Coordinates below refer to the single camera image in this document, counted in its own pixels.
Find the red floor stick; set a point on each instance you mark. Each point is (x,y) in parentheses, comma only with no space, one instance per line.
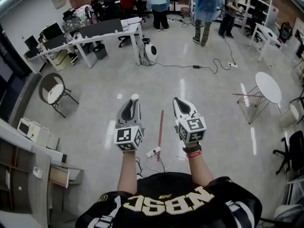
(161,134)

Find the grey shelf unit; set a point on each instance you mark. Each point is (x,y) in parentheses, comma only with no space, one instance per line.
(16,170)

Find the black wristwatch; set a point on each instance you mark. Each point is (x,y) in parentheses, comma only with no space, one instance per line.
(192,148)

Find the white round device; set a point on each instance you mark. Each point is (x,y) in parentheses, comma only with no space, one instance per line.
(150,52)

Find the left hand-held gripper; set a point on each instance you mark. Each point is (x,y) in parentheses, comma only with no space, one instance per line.
(126,136)

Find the white power strip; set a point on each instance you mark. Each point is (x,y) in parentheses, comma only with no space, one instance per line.
(233,65)
(153,151)

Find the person's left forearm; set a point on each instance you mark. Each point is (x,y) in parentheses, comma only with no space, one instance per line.
(128,172)

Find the small white desk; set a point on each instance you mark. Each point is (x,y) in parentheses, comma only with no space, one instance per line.
(268,35)

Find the round white side table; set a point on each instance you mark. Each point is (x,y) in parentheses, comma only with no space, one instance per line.
(268,87)

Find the grey wooden desk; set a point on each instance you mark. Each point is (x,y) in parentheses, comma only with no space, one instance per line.
(41,186)

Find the black trash bin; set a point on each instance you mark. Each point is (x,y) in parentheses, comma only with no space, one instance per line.
(100,51)

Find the person's right forearm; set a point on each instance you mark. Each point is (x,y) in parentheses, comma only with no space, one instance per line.
(199,170)

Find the long white desk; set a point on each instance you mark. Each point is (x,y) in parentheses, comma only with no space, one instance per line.
(107,35)

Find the black door frame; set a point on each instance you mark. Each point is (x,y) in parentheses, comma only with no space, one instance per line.
(12,75)

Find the red wristband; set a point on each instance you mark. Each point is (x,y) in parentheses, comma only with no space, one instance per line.
(194,154)

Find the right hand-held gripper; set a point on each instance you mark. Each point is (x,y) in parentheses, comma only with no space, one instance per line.
(192,129)

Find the wicker chair with white cushion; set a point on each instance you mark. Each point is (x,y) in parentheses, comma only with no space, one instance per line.
(54,91)

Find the black monitor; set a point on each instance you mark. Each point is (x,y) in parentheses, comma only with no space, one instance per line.
(52,30)

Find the white shelving rack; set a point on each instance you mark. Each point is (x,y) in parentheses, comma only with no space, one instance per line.
(256,1)

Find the black office chair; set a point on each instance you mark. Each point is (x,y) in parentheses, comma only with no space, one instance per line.
(293,151)

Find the black desk partition panel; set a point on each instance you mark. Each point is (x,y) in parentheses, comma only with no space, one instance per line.
(101,28)

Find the person's black jersey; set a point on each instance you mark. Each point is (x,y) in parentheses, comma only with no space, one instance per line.
(171,203)

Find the white low cabinet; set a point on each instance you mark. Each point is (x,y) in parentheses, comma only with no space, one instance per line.
(38,133)

